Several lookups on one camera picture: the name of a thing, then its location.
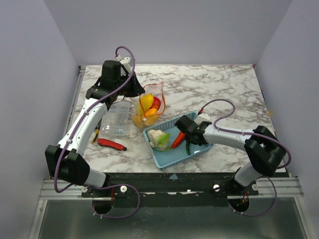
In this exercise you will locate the red apple toy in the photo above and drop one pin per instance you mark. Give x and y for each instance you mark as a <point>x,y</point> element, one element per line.
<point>156,103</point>

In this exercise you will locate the yellow handled tool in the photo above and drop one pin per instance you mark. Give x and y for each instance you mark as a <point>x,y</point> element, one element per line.
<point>97,128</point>

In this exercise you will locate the white cauliflower toy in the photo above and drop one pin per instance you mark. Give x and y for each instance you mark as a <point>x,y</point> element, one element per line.
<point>159,140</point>

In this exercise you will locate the red utility knife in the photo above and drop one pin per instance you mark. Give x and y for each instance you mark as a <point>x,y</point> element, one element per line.
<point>111,144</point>

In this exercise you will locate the orange carrot toy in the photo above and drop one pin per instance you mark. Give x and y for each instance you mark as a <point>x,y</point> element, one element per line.
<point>179,139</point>

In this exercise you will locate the yellow lemon toy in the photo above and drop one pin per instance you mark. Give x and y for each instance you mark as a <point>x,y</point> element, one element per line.
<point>138,121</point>

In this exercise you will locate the orange bell pepper toy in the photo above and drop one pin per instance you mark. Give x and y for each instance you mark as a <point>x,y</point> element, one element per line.
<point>148,113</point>

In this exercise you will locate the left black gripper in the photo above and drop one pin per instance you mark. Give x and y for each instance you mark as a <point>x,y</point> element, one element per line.
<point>137,89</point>

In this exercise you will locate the green chili pepper toy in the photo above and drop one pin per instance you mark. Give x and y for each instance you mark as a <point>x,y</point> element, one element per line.
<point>187,147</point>

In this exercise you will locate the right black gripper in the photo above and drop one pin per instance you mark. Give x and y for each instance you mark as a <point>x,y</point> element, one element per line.
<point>184,125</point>

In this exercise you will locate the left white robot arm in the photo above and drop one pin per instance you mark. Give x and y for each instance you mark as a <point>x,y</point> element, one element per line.
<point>65,159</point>

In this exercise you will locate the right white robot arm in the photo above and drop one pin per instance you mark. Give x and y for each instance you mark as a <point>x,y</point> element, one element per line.
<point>264,151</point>

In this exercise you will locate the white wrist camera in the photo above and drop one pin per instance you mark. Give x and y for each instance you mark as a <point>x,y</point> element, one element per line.
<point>126,64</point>
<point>202,117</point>

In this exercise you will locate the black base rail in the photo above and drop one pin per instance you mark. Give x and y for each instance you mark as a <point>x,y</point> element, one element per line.
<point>127,190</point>

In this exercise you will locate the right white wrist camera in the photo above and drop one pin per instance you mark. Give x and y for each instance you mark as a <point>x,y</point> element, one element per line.
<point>202,117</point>

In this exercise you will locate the clear plastic screw box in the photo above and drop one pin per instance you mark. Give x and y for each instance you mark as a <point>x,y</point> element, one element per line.
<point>114,122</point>

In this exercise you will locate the clear zip bag orange zipper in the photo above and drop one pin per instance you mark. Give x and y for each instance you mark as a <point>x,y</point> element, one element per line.
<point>157,91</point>

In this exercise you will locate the yellow mango toy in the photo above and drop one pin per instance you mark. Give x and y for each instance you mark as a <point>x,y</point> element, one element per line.
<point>146,101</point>

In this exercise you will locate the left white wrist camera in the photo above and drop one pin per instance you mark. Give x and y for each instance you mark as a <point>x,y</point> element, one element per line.
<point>126,64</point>

